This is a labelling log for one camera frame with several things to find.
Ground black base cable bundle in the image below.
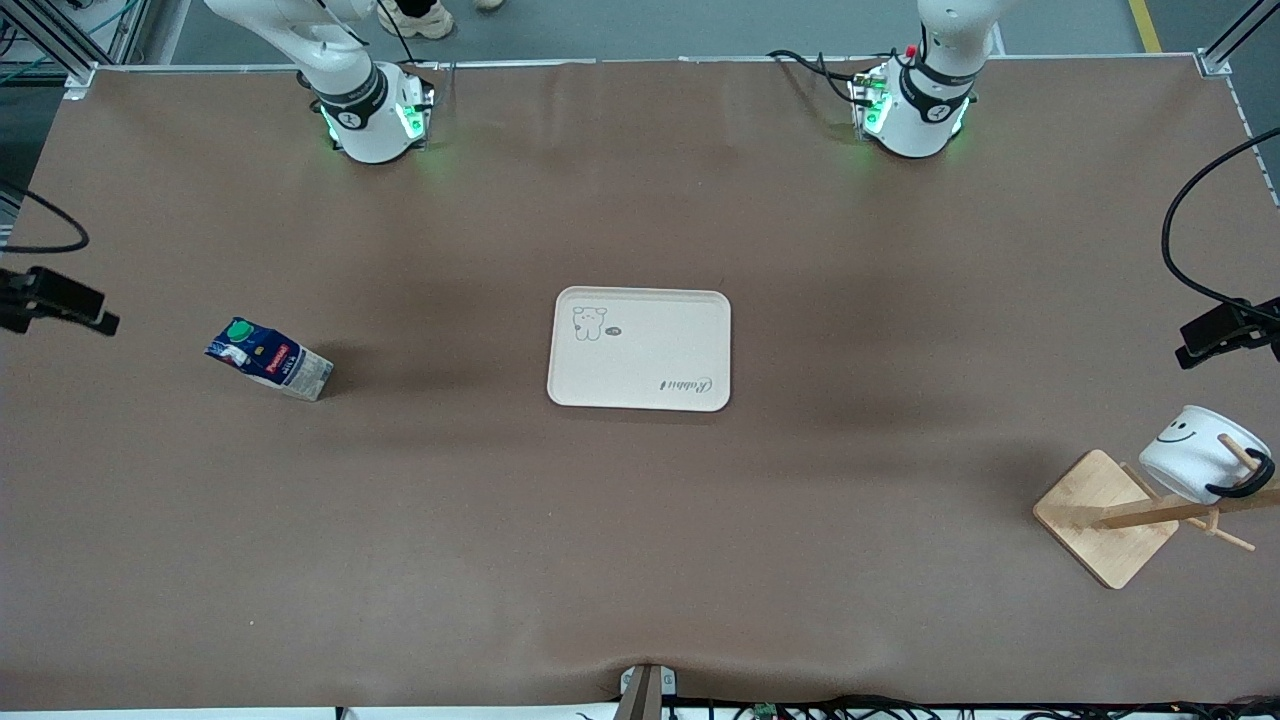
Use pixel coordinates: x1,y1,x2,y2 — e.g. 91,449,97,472
767,48,873,107

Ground metal table clamp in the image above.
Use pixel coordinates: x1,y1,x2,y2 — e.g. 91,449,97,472
619,662,680,720

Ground aluminium frame post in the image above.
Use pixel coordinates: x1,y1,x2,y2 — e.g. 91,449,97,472
0,0,101,81

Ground beige shoe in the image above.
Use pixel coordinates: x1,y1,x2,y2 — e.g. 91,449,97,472
377,0,457,41

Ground white cup black handle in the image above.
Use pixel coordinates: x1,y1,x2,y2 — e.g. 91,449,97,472
1138,404,1278,507

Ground blue milk carton green cap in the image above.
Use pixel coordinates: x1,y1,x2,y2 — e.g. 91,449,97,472
205,318,336,403

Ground cream plastic tray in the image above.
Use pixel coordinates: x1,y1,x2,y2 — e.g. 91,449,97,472
547,287,732,412

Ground thin black base cable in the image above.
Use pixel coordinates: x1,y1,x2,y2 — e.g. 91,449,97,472
374,0,441,73

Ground black cables along table edge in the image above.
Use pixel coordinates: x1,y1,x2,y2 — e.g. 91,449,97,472
578,694,1280,720

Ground wooden cup rack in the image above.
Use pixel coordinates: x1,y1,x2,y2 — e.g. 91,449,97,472
1032,434,1280,590

